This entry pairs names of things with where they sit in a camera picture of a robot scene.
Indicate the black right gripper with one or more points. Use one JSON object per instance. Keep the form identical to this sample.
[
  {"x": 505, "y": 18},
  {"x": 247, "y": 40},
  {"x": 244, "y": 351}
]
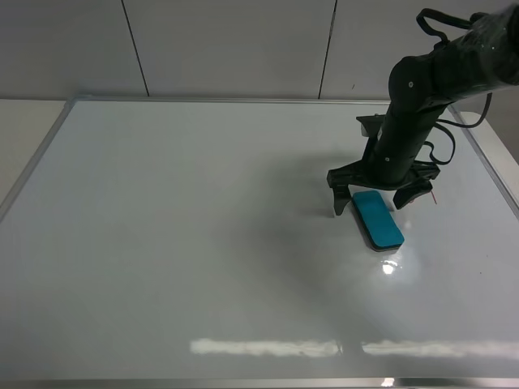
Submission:
[{"x": 408, "y": 177}]

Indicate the teal whiteboard eraser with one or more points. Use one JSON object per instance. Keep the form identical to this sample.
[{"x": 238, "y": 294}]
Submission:
[{"x": 377, "y": 222}]

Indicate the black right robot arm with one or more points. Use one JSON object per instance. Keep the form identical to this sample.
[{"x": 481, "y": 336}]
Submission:
[{"x": 473, "y": 57}]

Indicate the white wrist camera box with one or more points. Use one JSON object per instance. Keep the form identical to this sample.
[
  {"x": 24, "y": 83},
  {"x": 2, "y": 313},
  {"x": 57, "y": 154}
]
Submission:
[{"x": 370, "y": 125}]

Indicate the white board with aluminium frame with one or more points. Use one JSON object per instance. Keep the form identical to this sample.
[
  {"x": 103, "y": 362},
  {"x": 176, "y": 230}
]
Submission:
[{"x": 186, "y": 244}]

